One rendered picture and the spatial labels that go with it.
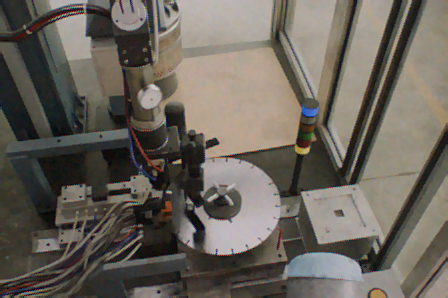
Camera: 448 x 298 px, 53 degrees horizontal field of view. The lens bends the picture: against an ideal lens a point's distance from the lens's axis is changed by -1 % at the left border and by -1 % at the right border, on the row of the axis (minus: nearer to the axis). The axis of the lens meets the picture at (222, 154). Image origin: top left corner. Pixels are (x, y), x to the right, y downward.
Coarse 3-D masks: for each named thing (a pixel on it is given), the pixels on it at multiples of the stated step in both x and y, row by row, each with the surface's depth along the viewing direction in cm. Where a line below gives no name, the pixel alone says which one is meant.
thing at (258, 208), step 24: (216, 168) 135; (240, 168) 135; (240, 192) 129; (264, 192) 129; (168, 216) 124; (192, 216) 124; (240, 216) 124; (264, 216) 124; (192, 240) 119; (216, 240) 119; (240, 240) 119
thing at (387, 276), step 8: (376, 272) 119; (384, 272) 119; (392, 272) 119; (368, 280) 117; (376, 280) 117; (384, 280) 117; (392, 280) 117; (368, 288) 116; (384, 288) 116; (392, 288) 116; (400, 288) 116; (392, 296) 114; (400, 296) 114
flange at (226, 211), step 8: (208, 192) 128; (216, 192) 126; (232, 192) 128; (216, 200) 125; (224, 200) 125; (232, 200) 126; (240, 200) 126; (208, 208) 125; (216, 208) 125; (224, 208) 125; (232, 208) 125; (240, 208) 126; (216, 216) 123; (224, 216) 123
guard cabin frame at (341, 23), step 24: (336, 0) 140; (336, 24) 142; (408, 24) 103; (288, 48) 201; (336, 48) 145; (384, 48) 116; (336, 72) 151; (312, 96) 180; (384, 96) 120; (360, 120) 136; (336, 168) 159; (360, 168) 143; (432, 240) 103; (432, 264) 104; (408, 288) 117
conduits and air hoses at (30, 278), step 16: (144, 176) 135; (96, 208) 139; (112, 208) 131; (112, 224) 127; (128, 224) 127; (96, 240) 124; (112, 240) 123; (128, 240) 125; (64, 256) 132; (80, 256) 135; (96, 256) 124; (112, 256) 120; (128, 256) 119; (32, 272) 131; (48, 272) 130; (64, 272) 129; (80, 272) 124; (0, 288) 131; (16, 288) 129; (32, 288) 128; (48, 288) 127
